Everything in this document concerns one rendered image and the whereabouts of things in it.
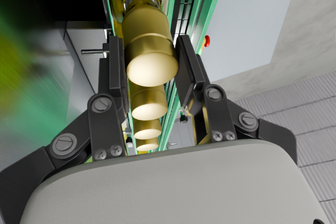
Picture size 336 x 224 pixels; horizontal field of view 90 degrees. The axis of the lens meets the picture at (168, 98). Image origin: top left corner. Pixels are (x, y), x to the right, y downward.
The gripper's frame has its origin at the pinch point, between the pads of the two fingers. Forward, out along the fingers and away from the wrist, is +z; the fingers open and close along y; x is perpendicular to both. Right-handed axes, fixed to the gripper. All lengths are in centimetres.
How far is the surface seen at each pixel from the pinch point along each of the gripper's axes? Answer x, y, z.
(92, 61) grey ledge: -27.4, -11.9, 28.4
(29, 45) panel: -5.8, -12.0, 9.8
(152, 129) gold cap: -9.8, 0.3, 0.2
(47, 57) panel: -9.2, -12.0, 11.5
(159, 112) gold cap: -5.7, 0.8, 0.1
